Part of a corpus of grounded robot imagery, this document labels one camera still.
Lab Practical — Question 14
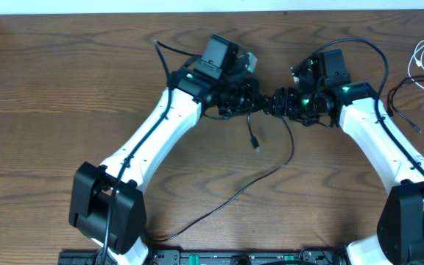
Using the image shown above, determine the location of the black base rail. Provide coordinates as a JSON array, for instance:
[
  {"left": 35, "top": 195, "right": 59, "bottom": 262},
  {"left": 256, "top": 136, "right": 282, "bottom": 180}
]
[{"left": 57, "top": 247, "right": 354, "bottom": 265}]

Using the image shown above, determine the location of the black usb cable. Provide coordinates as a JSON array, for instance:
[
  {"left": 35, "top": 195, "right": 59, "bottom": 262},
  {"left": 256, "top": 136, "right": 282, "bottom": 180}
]
[
  {"left": 386, "top": 75, "right": 424, "bottom": 134},
  {"left": 149, "top": 110, "right": 296, "bottom": 243}
]

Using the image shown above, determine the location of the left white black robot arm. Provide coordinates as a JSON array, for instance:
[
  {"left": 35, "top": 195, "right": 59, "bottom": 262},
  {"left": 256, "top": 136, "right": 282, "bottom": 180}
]
[{"left": 68, "top": 67, "right": 267, "bottom": 264}]

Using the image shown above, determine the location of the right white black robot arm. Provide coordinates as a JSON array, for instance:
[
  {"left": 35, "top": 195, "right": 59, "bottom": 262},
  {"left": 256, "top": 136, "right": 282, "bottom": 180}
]
[{"left": 268, "top": 49, "right": 424, "bottom": 264}]

